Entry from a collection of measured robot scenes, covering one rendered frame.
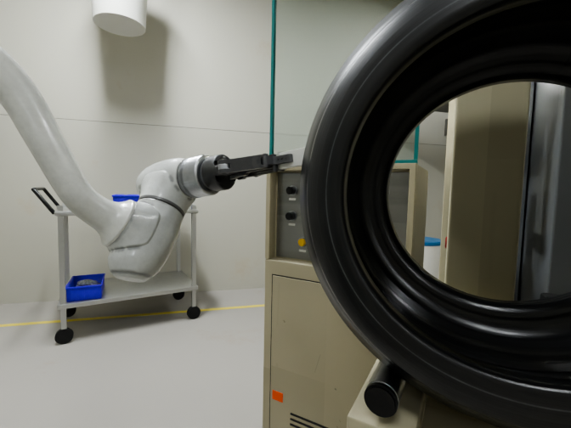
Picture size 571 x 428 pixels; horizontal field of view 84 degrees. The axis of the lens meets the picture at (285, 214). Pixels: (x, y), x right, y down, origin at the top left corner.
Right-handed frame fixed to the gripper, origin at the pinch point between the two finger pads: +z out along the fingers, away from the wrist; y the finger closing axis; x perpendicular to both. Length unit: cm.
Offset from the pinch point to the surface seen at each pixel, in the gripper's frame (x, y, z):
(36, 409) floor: 100, 24, -178
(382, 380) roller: 33.7, -9.7, 14.6
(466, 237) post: 19.0, 26.0, 25.9
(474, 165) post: 3.8, 26.0, 28.8
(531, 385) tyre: 30.2, -11.9, 30.7
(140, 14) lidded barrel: -166, 129, -194
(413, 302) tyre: 30.0, 13.6, 15.8
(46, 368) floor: 94, 45, -215
